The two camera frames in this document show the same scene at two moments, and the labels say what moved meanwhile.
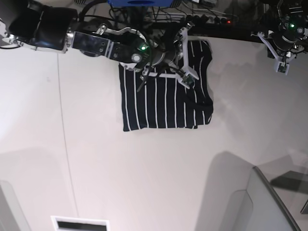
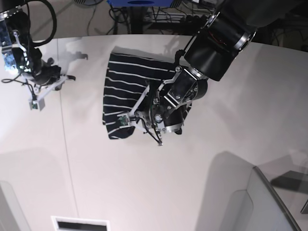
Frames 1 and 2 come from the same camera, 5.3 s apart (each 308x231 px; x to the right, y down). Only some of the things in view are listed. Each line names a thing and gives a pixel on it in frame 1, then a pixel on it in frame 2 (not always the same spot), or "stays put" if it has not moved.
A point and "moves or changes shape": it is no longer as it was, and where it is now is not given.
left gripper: [162, 51] -> [48, 76]
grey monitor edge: [278, 197] stays put
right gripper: [283, 40] -> [169, 119]
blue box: [141, 3] stays put
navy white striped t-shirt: [160, 102] moves or changes shape
